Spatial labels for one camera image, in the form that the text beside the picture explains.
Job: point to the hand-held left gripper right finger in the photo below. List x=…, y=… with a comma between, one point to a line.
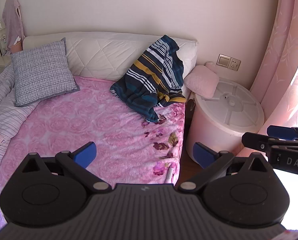
x=202, y=155

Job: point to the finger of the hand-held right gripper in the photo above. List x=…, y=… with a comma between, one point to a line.
x=281, y=132
x=253, y=141

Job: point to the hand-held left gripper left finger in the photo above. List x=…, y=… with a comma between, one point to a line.
x=85, y=155

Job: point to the navy striped shirt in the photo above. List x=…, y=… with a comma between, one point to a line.
x=151, y=80

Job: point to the pink floral blanket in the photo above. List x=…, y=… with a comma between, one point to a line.
x=89, y=120

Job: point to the pink white tube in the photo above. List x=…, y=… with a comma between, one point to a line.
x=170, y=173

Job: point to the white round lidded bucket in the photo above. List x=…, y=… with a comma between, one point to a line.
x=221, y=120

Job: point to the pink patterned curtain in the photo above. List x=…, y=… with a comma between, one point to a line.
x=283, y=67

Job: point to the pink plush cushion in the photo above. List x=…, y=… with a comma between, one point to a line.
x=201, y=81

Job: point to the lilac striped duvet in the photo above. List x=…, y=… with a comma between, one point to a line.
x=4, y=110

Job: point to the grey checked pillow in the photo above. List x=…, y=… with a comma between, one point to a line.
x=41, y=72

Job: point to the white quilted headboard cushion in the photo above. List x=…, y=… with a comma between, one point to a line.
x=101, y=55

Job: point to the white nightstand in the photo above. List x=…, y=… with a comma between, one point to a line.
x=1, y=63

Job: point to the purple hanging garment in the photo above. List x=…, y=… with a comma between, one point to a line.
x=13, y=22

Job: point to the gold framed wall socket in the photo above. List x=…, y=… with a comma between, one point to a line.
x=235, y=64

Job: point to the gold framed wall switch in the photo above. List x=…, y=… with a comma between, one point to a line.
x=224, y=60

